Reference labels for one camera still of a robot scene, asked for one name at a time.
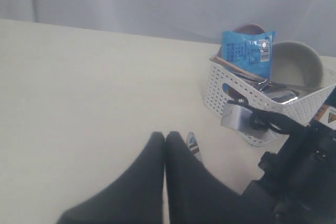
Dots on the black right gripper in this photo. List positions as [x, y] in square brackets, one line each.
[298, 184]

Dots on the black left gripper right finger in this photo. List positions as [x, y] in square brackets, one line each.
[196, 196]

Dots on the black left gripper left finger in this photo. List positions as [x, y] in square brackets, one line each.
[134, 197]

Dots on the silver table knife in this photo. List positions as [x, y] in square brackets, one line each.
[193, 146]

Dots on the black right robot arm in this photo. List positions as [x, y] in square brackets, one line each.
[328, 111]

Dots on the silver foil packet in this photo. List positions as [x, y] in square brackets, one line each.
[280, 93]

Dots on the white perforated plastic basket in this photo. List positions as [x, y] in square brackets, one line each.
[221, 79]

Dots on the grey ceramic bowl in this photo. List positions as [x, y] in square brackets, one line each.
[296, 63]

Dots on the wooden chopstick lower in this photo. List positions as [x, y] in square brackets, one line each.
[228, 67]

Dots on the wooden chopstick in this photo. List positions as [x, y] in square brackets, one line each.
[228, 67]
[231, 65]

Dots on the wooden chopstick upper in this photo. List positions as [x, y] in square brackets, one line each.
[231, 65]

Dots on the blue snack packet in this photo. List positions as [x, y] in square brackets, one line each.
[252, 53]

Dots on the brown round plate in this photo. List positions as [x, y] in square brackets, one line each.
[246, 29]

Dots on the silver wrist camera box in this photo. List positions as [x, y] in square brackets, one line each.
[237, 116]

